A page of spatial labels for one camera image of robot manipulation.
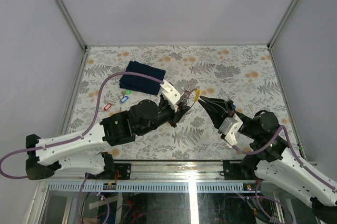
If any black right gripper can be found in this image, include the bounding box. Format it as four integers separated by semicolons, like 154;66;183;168
197;95;258;139

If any metal keyring with yellow grip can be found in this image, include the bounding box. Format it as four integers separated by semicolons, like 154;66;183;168
184;88;200;107

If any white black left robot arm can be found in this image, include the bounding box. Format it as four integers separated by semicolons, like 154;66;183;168
25;97;190;180

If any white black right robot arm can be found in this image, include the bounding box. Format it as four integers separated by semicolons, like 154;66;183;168
199;96;336;223

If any floral patterned table mat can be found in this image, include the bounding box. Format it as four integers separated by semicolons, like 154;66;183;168
67;45;299;160

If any dark navy folded cloth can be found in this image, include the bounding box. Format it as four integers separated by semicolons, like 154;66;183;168
120;61;166;95

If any key with green tag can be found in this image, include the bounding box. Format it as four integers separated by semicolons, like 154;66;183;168
122;90;131;95

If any small blue key tag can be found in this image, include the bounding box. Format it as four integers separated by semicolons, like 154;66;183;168
120;96;128;103

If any small red key tag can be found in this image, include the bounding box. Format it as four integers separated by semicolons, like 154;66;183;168
103;103;112;111

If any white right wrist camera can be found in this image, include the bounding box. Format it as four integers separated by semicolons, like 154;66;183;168
219;114;243;148

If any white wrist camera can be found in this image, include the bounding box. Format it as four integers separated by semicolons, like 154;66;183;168
160;80;185;112
219;114;243;148

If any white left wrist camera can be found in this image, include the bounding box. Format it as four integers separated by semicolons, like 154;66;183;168
160;80;185;112

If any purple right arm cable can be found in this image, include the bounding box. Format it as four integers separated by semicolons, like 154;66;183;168
231;125;337;192

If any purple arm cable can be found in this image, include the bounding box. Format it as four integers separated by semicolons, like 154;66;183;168
231;125;337;192
0;72;165;180

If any aluminium front rail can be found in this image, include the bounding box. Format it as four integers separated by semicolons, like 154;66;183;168
33;156;255;181

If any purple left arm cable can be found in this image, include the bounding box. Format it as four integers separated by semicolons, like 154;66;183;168
0;72;165;180

